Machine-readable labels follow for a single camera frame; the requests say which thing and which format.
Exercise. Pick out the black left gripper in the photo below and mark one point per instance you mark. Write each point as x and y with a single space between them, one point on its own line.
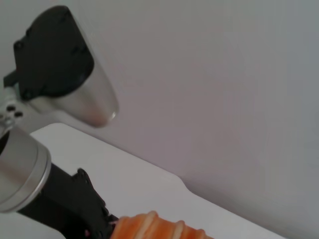
57 206

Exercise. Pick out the orange ridged bread loaf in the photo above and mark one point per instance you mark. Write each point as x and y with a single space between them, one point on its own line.
149 229

